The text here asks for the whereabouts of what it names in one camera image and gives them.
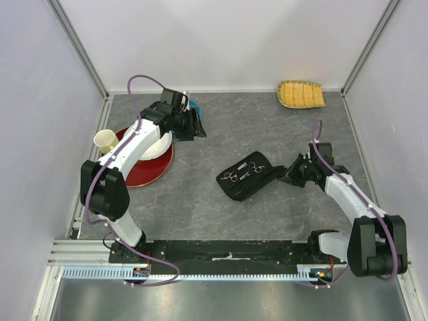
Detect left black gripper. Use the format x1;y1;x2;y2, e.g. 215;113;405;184
172;107;207;142

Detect silver scissors with black blades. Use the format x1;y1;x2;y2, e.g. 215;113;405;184
239;162;265;181

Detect black zipper tool case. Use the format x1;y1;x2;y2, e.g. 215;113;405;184
216;151;286;201

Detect silver thinning scissors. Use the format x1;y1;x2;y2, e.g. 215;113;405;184
221;162;247;183

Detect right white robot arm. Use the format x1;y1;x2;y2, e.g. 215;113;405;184
279;142;408;278

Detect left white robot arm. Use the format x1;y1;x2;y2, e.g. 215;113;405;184
80;88;207;263

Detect teal dotted plate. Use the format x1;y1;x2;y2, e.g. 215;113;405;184
189;99;203;119

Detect white paper plate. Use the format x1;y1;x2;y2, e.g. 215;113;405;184
139;132;173;161

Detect red round plate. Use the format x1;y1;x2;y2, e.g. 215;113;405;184
126;141;174;187

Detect woven bamboo basket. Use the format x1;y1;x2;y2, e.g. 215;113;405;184
277;80;326;109

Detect cream yellow mug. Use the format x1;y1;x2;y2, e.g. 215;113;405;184
93;129;119;154

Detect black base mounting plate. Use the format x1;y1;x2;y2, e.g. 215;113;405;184
108;240;331;275

